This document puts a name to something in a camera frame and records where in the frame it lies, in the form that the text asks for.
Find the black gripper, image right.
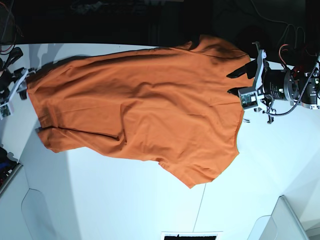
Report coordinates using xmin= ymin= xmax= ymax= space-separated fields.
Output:
xmin=226 ymin=41 xmax=304 ymax=125

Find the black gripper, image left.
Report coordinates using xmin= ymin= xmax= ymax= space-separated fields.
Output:
xmin=9 ymin=67 xmax=36 ymax=100

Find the orange t-shirt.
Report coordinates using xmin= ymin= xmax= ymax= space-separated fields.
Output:
xmin=27 ymin=35 xmax=252 ymax=188

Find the grey tool tray, left edge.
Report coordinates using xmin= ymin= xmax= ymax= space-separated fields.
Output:
xmin=0 ymin=144 xmax=23 ymax=197

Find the grey box, bottom right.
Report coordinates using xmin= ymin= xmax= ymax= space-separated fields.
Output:
xmin=247 ymin=195 xmax=309 ymax=240

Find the white framed black panel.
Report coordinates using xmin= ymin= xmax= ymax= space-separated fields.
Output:
xmin=160 ymin=231 xmax=223 ymax=240

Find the white wrist camera, image right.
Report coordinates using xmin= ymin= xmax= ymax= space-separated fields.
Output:
xmin=238 ymin=86 xmax=259 ymax=111

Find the white wrist camera, image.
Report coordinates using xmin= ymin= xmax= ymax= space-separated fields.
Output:
xmin=0 ymin=101 xmax=14 ymax=120
xmin=238 ymin=86 xmax=259 ymax=111

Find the white wrist camera, image left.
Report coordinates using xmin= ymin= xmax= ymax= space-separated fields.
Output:
xmin=0 ymin=101 xmax=14 ymax=120

